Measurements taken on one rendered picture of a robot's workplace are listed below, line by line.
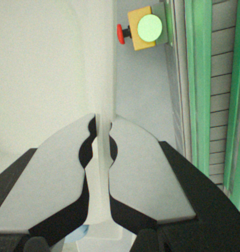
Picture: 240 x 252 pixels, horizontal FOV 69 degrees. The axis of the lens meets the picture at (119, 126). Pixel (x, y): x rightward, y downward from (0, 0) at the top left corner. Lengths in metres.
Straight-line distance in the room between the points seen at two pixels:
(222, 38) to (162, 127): 0.29
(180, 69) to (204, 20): 0.12
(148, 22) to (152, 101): 0.23
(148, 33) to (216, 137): 0.27
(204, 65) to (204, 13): 0.06
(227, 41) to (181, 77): 0.09
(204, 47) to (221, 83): 0.14
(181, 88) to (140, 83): 0.15
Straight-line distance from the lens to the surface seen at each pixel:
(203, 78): 0.28
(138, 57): 0.47
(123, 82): 0.48
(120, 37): 0.40
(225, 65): 0.38
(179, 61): 0.35
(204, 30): 0.26
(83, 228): 0.52
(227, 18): 0.36
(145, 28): 0.36
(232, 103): 0.40
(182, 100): 0.38
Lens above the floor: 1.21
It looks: 57 degrees down
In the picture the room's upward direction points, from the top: 174 degrees counter-clockwise
